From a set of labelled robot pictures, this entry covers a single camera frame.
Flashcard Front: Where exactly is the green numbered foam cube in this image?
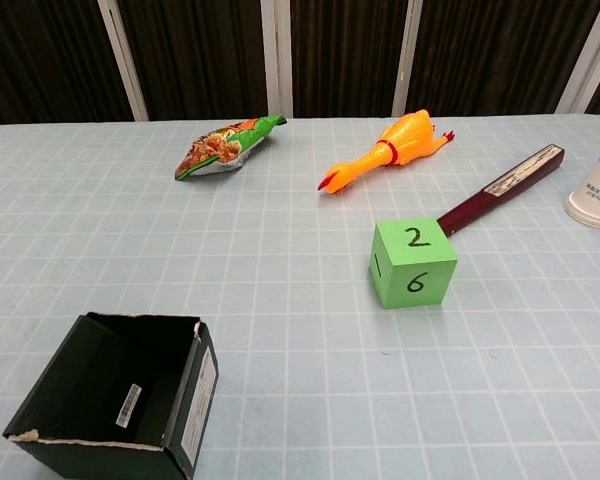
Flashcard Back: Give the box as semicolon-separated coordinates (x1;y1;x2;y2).
369;218;460;311

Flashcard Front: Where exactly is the light blue grid tablecloth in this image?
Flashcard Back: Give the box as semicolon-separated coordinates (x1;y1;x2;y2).
0;113;600;480

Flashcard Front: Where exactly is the green orange snack bag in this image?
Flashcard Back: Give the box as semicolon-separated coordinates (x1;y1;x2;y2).
174;114;288;182

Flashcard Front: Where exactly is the orange rubber chicken toy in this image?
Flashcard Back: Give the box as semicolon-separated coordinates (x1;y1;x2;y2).
317;108;456;196

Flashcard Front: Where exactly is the black open cardboard box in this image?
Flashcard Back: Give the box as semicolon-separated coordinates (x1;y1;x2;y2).
2;311;220;480

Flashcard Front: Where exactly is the dark red folded fan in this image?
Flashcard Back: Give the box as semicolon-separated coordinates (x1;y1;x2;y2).
436;143;566;237

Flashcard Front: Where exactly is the white paper cup blue print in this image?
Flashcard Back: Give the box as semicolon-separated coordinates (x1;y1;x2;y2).
563;141;600;231

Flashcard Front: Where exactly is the white partition post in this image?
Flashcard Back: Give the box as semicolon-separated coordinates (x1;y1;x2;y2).
97;0;150;123
260;0;294;120
392;0;424;119
557;0;600;114

